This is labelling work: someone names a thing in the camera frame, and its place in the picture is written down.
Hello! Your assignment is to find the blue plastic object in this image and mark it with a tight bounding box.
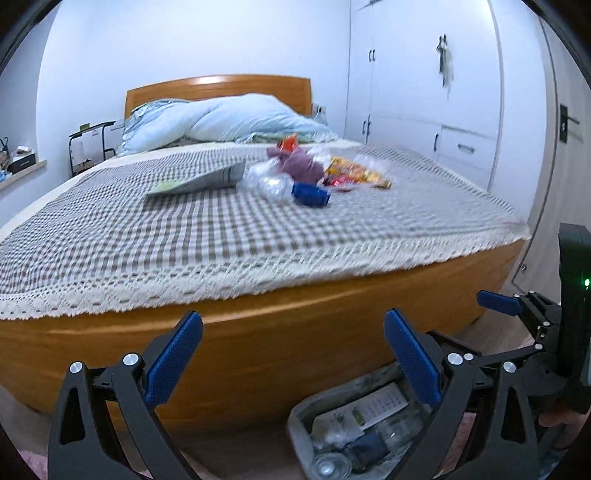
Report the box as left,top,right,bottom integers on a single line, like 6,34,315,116
292,181,331,208

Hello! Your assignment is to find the dark blue carton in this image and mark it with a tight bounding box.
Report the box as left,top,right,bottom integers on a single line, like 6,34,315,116
348,431,391,464

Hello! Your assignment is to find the black box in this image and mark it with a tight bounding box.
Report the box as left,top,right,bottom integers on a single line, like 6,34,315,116
10,154,38,175

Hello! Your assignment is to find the white fruit print pouch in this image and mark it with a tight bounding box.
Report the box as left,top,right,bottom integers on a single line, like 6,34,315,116
147,161,247,197

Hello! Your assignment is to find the checkered lace-edged bedspread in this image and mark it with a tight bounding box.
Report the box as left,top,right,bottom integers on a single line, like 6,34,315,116
0,141,532,321

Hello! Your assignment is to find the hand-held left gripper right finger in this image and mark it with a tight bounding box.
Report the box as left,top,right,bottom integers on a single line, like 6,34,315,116
384,308,540,480

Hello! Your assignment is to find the hanging grey white tassel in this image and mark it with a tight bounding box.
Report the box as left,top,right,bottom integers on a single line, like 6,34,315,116
437,34,456,100

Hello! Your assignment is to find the person's right hand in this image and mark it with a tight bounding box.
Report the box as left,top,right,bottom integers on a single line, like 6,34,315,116
538,408,591,429

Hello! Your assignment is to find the light blue quilt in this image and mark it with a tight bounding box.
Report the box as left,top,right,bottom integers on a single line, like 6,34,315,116
117,93,340,155

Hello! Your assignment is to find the black door handle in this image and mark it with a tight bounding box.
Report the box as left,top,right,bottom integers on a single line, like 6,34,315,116
558,104,581,144

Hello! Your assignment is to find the frilled light blue pillow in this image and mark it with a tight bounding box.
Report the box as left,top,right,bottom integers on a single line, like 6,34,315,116
122,99,185,139

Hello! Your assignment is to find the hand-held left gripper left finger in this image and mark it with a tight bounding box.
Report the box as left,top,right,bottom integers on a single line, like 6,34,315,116
47,310,204,480

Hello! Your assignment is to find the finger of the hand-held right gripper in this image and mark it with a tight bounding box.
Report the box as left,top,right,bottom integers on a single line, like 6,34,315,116
476,290,561,340
427,330,561,372

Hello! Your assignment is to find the yellow snack packet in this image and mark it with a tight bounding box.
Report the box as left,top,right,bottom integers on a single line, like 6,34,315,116
323,156,393,190

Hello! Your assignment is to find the purple cloth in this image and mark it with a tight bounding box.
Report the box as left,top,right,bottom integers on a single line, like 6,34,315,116
268,144,325,185

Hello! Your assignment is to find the wooden windowsill shelf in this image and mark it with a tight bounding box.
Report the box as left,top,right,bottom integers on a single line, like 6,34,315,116
0,159,48,191

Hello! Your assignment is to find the clear plastic bag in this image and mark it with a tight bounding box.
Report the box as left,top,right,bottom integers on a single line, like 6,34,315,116
307,144,370,171

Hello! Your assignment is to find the floral print trash bin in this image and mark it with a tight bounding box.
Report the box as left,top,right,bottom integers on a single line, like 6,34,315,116
286,362,446,480

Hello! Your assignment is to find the black bedside table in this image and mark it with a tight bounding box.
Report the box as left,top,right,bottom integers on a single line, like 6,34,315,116
68,121,117,178

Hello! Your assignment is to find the white milk carton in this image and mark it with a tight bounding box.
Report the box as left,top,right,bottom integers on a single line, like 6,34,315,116
348,382,410,428

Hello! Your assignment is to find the white wardrobe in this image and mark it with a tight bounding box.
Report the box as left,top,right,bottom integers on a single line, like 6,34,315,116
344,0,504,192

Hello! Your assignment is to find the grey wooden door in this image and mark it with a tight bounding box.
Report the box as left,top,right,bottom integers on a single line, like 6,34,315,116
489,0,591,287

